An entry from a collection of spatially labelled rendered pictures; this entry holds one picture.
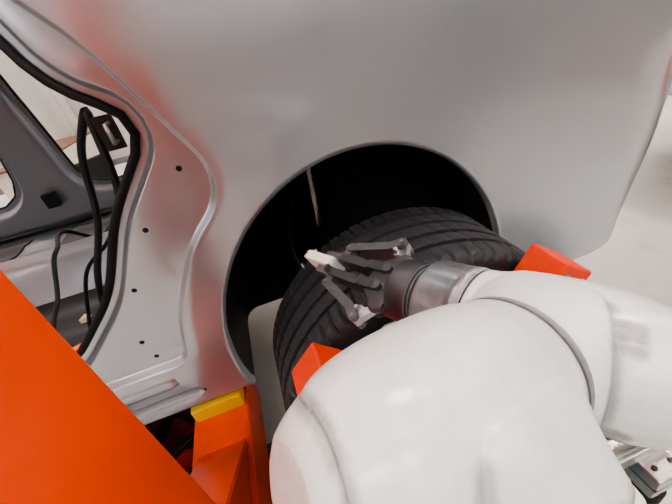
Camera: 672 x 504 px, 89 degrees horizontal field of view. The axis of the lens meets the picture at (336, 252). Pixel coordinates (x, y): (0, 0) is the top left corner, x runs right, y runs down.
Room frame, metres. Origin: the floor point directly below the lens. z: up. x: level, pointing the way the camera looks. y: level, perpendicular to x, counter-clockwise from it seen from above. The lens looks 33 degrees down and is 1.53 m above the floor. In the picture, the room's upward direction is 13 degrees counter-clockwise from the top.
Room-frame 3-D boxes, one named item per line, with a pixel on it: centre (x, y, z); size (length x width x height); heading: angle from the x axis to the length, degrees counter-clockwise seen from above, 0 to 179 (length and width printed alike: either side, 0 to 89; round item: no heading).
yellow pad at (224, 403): (0.68, 0.44, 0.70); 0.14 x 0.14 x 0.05; 11
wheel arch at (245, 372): (0.86, -0.05, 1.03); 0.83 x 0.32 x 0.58; 101
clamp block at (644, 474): (0.21, -0.37, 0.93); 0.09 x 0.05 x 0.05; 11
